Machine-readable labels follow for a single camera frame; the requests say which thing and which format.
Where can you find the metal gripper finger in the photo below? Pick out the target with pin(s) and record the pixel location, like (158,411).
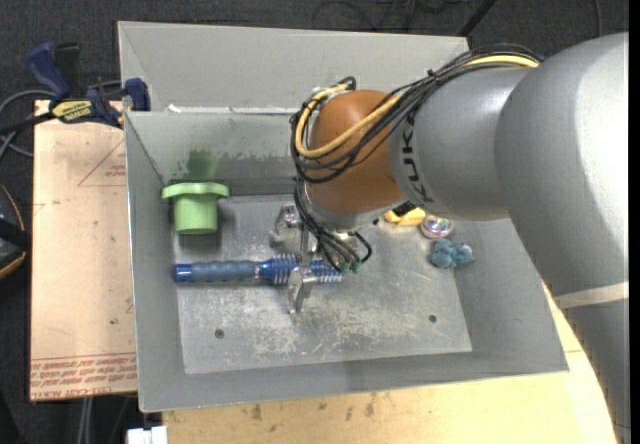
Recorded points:
(296,294)
(308,286)

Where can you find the blue-grey soft toy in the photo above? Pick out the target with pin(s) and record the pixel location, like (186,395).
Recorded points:
(447,254)

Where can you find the brown cardboard board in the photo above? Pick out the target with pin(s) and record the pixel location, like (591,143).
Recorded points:
(80,252)

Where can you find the blue ribbed hand tool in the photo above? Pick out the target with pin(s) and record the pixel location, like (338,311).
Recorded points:
(220,272)

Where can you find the green plastic cup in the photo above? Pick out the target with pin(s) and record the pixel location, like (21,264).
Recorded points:
(196,212)

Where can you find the grey metal bin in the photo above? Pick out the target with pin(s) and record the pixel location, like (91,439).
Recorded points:
(350,327)

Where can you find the shiny iridescent ball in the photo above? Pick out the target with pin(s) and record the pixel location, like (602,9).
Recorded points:
(436,226)

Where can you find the yellow toy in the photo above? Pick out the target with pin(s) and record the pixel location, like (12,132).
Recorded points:
(407,220)

